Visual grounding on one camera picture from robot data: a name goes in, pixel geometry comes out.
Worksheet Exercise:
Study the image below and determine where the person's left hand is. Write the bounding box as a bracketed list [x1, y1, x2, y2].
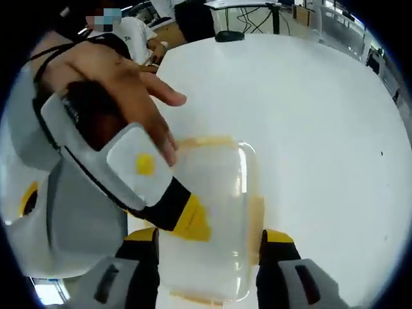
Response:
[48, 41, 187, 167]

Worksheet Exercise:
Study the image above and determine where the white desk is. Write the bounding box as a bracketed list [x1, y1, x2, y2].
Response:
[205, 0, 292, 35]

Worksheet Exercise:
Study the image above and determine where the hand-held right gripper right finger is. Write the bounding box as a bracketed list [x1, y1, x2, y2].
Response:
[256, 229, 351, 309]

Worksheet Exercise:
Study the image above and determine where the black oval object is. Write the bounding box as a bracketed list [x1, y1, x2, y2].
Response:
[214, 30, 246, 43]

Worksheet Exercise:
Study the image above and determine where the black office chair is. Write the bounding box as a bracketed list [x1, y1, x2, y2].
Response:
[366, 48, 388, 75]

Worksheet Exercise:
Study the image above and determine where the clear plastic buckle box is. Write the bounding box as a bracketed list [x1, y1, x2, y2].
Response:
[157, 134, 267, 306]

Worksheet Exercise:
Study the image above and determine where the black cable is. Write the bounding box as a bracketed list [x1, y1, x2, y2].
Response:
[28, 40, 110, 107]

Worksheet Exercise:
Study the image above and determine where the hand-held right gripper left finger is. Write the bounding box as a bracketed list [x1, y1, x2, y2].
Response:
[66, 227, 161, 309]

